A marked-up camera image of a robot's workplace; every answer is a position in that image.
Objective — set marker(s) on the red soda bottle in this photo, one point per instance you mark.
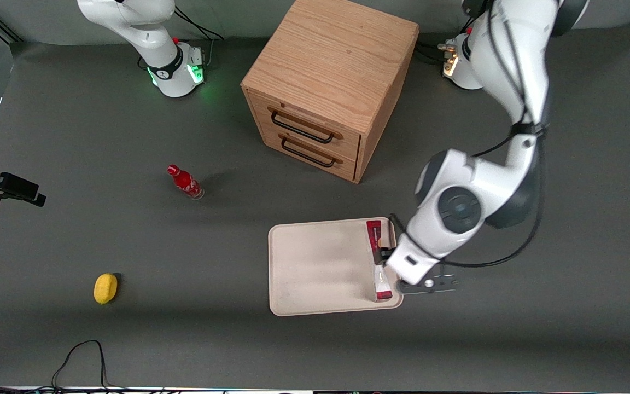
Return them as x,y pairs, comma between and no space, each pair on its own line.
186,183

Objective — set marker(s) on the yellow lemon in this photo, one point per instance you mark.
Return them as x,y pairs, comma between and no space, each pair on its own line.
105,288

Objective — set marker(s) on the black device on stand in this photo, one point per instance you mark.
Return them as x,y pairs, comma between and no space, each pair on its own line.
3,189

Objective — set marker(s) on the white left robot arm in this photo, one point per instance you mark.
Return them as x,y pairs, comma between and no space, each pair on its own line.
490,186

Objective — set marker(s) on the red cookie box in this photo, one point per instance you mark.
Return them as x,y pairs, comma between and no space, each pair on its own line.
374,235

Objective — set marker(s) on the wooden drawer front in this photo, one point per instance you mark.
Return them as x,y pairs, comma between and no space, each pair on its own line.
304,117
315,161

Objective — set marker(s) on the cream plastic tray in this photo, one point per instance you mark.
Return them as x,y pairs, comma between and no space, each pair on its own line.
320,268

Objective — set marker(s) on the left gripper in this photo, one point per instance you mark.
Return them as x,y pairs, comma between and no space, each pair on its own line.
385,254

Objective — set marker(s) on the wooden drawer cabinet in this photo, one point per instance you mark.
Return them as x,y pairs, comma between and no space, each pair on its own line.
331,60

